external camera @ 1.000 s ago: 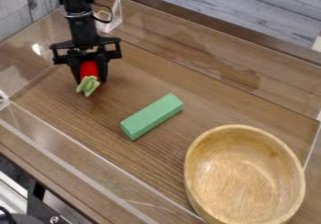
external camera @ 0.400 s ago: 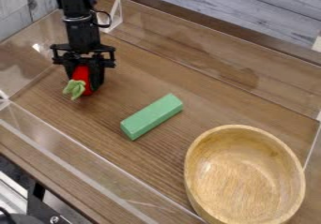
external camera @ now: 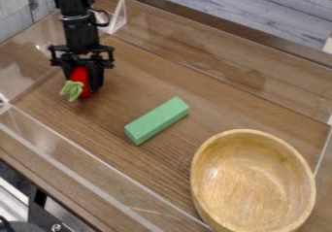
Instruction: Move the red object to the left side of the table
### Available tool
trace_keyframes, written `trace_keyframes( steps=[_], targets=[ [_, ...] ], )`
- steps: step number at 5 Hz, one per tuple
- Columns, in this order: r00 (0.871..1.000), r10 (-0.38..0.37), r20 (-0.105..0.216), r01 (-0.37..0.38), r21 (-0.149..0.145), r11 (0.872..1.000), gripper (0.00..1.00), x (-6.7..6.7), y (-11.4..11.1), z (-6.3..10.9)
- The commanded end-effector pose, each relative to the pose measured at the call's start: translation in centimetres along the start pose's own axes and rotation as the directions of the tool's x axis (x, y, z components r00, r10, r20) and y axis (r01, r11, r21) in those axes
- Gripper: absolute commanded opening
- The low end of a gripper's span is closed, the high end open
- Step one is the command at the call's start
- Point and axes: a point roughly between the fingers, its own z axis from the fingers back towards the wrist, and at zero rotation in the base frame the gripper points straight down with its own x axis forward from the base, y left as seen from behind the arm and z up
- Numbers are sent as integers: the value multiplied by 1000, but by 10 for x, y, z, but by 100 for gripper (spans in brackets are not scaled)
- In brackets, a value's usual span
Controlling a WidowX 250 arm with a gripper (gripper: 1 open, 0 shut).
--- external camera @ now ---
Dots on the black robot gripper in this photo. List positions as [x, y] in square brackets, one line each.
[83, 50]

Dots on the red plush strawberry toy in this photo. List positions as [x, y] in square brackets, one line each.
[76, 86]

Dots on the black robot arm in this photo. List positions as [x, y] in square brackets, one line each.
[75, 8]

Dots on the green rectangular block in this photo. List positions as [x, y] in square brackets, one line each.
[148, 125]

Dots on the wooden bowl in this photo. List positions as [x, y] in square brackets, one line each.
[252, 184]

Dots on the clear acrylic table enclosure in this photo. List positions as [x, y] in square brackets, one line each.
[68, 145]

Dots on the black table leg bracket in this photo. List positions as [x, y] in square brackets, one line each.
[40, 217]

